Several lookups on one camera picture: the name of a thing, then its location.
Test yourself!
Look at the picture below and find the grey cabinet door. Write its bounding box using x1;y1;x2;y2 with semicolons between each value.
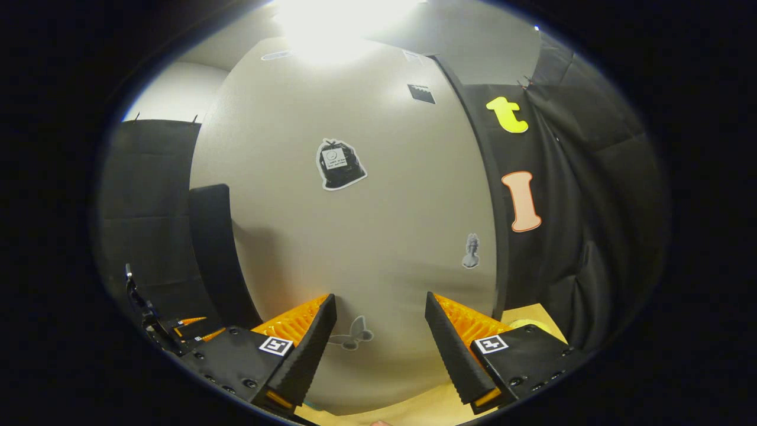
189;37;501;416

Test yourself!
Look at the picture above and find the black door handle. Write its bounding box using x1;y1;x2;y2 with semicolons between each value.
189;183;262;330

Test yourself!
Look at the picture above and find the ceiling light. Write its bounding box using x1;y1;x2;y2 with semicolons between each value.
269;0;423;60

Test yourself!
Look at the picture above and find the black backdrop cloth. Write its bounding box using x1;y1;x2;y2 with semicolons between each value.
96;30;673;357

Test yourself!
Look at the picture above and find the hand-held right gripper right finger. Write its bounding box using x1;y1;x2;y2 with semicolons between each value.
423;291;593;416

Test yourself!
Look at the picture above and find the yellow round bun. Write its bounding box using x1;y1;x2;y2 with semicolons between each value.
509;318;552;333

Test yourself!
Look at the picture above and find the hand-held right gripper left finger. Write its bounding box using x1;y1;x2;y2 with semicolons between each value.
177;293;338;419

